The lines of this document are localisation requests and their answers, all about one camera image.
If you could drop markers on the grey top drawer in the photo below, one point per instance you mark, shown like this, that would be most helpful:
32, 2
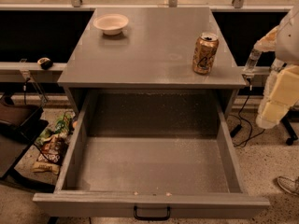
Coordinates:
151, 150

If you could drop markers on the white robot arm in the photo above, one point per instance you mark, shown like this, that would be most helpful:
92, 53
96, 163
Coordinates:
281, 90

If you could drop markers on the grey drawer cabinet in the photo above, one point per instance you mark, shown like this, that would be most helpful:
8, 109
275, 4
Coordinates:
154, 52

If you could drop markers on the gold soda can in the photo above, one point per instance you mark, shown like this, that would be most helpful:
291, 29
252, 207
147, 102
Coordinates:
205, 50

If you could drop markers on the green snack bag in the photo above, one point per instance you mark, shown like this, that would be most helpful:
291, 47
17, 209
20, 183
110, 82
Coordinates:
63, 128

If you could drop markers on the white paper bowl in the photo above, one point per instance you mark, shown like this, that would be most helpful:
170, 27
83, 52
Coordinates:
111, 24

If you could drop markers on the brown snack chip bag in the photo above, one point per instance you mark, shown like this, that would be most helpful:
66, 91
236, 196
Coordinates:
51, 155

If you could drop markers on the black round tape measure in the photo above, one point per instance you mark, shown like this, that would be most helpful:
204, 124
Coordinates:
45, 63

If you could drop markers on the clear plastic water bottle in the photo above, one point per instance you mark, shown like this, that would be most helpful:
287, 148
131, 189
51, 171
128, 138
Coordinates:
252, 60

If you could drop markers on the black bin on stand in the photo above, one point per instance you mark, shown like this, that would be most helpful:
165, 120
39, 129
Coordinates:
20, 126

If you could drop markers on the white sneaker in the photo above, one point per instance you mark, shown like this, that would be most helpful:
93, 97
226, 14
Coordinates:
289, 185

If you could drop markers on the black top drawer handle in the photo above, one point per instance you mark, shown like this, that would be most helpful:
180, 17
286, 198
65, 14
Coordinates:
145, 214

